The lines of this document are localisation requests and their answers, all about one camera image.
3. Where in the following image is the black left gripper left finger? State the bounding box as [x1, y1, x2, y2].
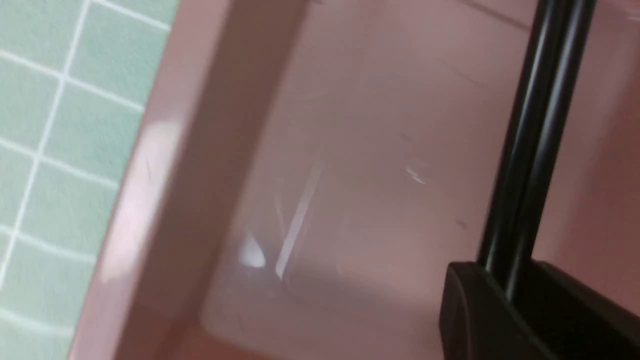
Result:
[439, 262, 551, 360]

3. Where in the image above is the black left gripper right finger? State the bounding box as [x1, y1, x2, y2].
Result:
[515, 260, 640, 360]

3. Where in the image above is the black chopstick gold band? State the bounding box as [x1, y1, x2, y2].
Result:
[477, 0, 570, 281]
[504, 0, 597, 302]

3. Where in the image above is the pink plastic bin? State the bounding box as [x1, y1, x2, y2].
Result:
[67, 0, 639, 360]

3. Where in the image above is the green checkered tablecloth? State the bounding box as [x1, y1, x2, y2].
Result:
[0, 0, 180, 360]

